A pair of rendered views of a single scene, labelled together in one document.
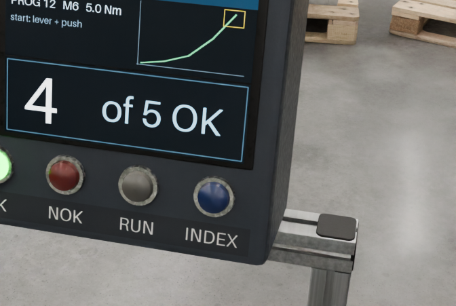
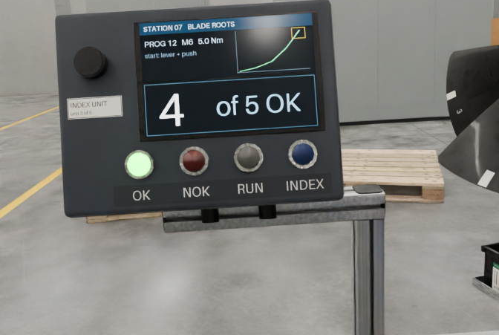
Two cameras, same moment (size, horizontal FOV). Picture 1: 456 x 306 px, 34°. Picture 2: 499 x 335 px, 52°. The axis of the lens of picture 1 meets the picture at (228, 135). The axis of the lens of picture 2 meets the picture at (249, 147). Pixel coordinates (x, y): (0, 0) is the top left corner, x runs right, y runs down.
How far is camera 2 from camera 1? 0.22 m
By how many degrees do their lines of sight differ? 20
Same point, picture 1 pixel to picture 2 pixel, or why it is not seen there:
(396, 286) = not seen: outside the picture
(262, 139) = (328, 108)
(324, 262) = (365, 213)
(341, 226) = (370, 188)
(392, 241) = (319, 323)
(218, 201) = (308, 153)
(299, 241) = (347, 201)
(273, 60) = (327, 55)
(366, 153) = (284, 271)
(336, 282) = (375, 228)
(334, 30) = not seen: hidden behind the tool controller
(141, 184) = (252, 153)
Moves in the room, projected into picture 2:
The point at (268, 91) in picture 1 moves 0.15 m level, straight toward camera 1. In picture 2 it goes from (327, 76) to (400, 92)
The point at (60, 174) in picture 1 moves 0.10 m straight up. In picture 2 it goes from (192, 158) to (183, 44)
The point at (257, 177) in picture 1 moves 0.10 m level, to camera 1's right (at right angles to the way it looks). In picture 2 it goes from (330, 134) to (427, 124)
